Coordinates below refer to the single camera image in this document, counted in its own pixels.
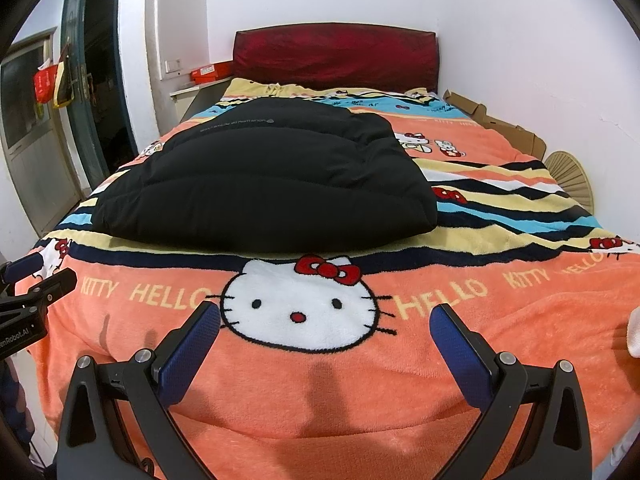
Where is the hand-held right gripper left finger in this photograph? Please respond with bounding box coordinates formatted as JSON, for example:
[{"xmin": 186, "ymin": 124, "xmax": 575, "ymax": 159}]
[{"xmin": 52, "ymin": 301, "xmax": 222, "ymax": 480}]

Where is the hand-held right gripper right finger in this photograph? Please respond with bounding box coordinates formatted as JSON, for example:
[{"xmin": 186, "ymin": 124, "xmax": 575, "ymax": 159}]
[{"xmin": 429, "ymin": 303, "xmax": 596, "ymax": 480}]

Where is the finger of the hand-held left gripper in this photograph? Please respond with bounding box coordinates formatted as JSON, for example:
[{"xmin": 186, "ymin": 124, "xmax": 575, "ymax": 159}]
[
  {"xmin": 0, "ymin": 267, "xmax": 79, "ymax": 313},
  {"xmin": 0, "ymin": 252, "xmax": 45, "ymax": 285}
]

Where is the black puffer jacket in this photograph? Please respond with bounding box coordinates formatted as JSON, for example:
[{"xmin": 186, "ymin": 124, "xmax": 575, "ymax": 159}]
[{"xmin": 92, "ymin": 97, "xmax": 440, "ymax": 255}]

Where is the grey framed window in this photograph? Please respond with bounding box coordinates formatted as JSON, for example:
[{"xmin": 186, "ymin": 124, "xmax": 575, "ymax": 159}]
[{"xmin": 0, "ymin": 30, "xmax": 83, "ymax": 238}]

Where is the printed cartoon blanket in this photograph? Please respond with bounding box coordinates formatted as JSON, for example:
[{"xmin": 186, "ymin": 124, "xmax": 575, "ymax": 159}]
[{"xmin": 27, "ymin": 77, "xmax": 640, "ymax": 480}]

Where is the white cloth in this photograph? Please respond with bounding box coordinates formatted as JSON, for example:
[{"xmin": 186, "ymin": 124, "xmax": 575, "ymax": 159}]
[{"xmin": 612, "ymin": 306, "xmax": 640, "ymax": 357}]

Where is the red hanging bag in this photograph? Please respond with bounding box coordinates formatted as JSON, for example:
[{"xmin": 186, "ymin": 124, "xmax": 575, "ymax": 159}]
[{"xmin": 32, "ymin": 61, "xmax": 59, "ymax": 107}]

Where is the yellow and black hanging bag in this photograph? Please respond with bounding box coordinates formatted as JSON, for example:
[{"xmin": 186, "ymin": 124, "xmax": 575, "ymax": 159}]
[{"xmin": 51, "ymin": 59, "xmax": 77, "ymax": 109}]

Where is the dark green door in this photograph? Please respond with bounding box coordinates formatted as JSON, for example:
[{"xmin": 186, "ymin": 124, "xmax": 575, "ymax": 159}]
[{"xmin": 59, "ymin": 0, "xmax": 135, "ymax": 198}]

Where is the woven hand fan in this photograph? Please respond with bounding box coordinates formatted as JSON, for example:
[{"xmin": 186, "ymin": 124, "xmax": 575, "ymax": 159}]
[{"xmin": 544, "ymin": 149, "xmax": 595, "ymax": 210}]

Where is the white bedside table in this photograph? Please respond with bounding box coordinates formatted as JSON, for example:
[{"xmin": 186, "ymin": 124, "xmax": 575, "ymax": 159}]
[{"xmin": 169, "ymin": 79, "xmax": 232, "ymax": 125}]

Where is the flattened cardboard box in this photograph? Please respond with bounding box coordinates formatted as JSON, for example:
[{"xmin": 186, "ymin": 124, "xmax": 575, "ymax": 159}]
[{"xmin": 442, "ymin": 88, "xmax": 547, "ymax": 159}]

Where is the red flat box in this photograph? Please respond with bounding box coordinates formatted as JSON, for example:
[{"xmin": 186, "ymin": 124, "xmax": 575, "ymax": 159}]
[{"xmin": 189, "ymin": 61, "xmax": 235, "ymax": 84}]

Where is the dark red bed headboard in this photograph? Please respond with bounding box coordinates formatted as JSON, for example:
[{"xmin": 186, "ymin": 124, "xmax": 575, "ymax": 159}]
[{"xmin": 232, "ymin": 22, "xmax": 442, "ymax": 95}]

